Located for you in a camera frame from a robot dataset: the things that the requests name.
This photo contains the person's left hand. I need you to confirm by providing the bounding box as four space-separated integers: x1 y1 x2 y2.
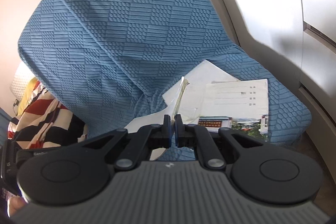
7 196 27 217

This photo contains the blue textured sofa cover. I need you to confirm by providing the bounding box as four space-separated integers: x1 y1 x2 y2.
18 0 311 145

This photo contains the white sheet of paper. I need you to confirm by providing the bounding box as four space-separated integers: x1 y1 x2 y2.
178 60 238 122

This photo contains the white envelope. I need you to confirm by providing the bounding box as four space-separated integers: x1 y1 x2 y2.
126 76 198 161

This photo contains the striped red black white blanket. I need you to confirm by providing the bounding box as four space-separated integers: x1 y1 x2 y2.
7 81 88 149

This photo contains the yellow pillow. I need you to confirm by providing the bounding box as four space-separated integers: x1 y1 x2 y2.
18 77 38 115

